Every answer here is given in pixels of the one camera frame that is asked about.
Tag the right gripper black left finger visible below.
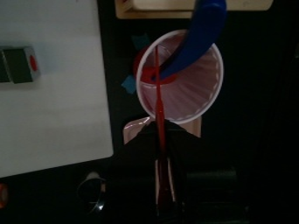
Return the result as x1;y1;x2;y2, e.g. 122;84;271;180
104;121;158;224

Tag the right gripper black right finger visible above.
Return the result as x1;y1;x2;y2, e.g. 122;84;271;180
164;120;250;224

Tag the red plastic toy knife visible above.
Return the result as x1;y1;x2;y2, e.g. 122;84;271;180
152;43;177;217

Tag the green toy sushi piece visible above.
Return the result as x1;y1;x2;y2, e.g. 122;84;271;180
2;45;42;85

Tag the small metal bucket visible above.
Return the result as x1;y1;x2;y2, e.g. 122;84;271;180
76;171;108;215

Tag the white cutting board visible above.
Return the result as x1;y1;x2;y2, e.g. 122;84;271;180
0;0;114;179

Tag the red plastic cup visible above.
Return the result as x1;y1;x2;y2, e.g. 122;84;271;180
132;28;225;126

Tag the blue tape mark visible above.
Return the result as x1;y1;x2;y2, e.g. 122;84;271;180
120;74;137;95
130;34;152;51

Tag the blue plastic utensil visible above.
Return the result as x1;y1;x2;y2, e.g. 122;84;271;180
156;0;229;82

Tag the wooden box with red drawer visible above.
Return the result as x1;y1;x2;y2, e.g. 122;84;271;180
114;0;275;20

